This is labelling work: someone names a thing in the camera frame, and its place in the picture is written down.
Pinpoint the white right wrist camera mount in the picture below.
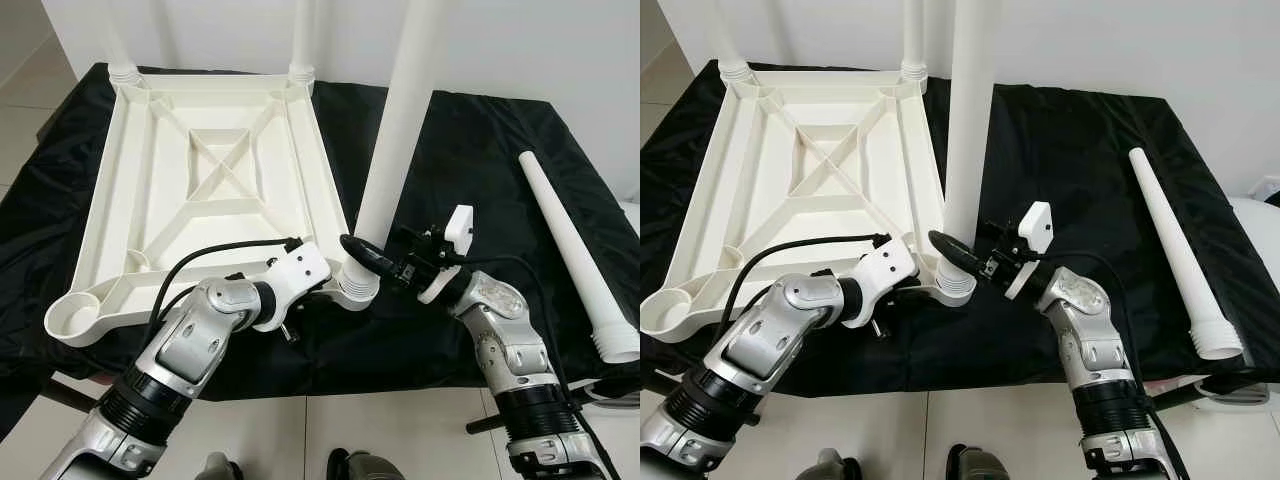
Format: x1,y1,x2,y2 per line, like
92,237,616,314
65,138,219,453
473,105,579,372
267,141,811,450
417,204,474,305
1004,200,1054,300

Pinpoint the black cloth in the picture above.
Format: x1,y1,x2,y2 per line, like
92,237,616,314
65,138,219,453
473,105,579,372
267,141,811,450
640,58,1280,386
0,62,641,436

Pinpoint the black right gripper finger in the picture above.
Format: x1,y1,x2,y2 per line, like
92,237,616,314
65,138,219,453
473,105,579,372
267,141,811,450
927,229,988,278
339,234,403,283

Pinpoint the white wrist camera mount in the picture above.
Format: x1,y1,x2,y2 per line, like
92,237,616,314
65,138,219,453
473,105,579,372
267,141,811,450
263,244,332,313
417,204,474,305
1004,200,1054,300
853,239,920,308

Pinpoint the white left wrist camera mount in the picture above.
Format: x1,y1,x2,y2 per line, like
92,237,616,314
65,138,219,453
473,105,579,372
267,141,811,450
263,244,332,313
853,239,920,308

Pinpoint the grey robot left foot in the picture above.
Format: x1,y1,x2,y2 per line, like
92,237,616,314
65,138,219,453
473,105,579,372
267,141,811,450
814,449,863,480
199,451,243,480

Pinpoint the grey robot right foot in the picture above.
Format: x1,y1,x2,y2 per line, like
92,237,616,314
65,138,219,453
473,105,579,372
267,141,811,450
944,444,1013,480
327,449,408,480

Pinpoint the grey robot foot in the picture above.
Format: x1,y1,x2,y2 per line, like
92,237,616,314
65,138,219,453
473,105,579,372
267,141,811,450
814,449,863,480
327,449,408,480
199,451,243,480
944,444,1013,480

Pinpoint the white plastic table top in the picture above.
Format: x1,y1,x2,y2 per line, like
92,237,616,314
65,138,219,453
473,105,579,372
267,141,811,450
44,68,384,350
640,64,978,342

